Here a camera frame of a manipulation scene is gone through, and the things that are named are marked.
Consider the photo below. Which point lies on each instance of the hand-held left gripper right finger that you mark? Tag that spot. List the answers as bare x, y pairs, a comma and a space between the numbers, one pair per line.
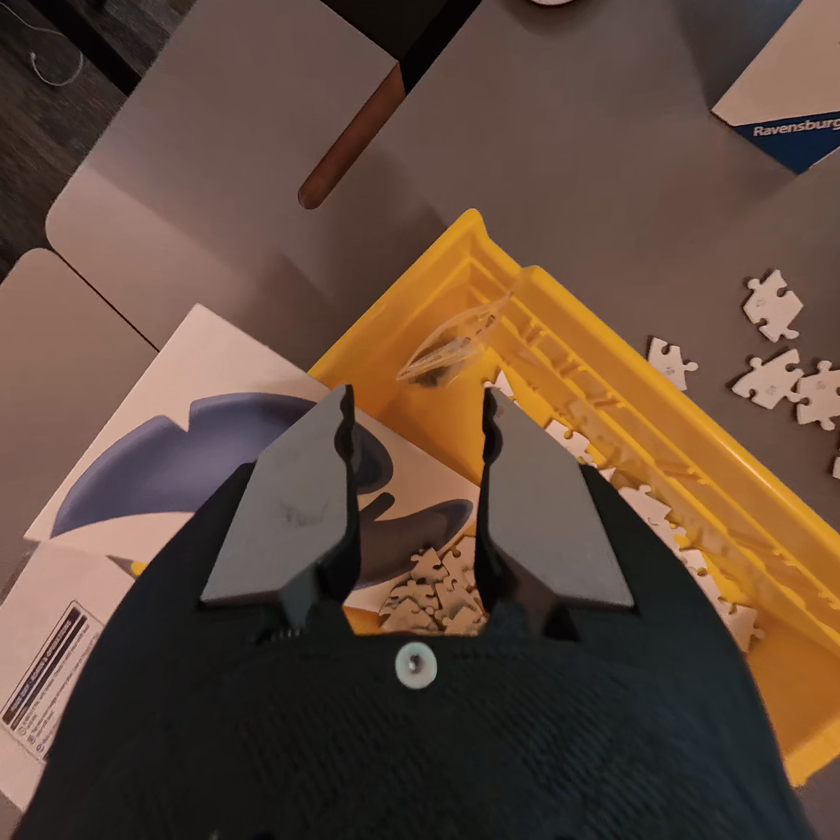
544, 518

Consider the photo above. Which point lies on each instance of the printed puzzle box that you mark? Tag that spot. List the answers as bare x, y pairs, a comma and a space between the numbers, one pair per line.
787, 79

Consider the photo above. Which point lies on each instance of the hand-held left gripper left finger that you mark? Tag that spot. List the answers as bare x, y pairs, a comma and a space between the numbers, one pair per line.
275, 512

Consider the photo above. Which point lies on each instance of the white printed cardboard sheet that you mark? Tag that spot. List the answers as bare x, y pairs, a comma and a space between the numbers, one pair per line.
131, 472

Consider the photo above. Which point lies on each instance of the pile of puzzle pieces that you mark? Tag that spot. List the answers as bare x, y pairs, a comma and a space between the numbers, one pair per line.
646, 505

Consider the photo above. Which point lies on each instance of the clear plastic bag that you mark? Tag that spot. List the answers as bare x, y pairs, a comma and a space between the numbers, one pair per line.
453, 341

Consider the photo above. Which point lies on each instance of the yellow plastic bin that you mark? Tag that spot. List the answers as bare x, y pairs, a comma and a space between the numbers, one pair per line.
656, 420

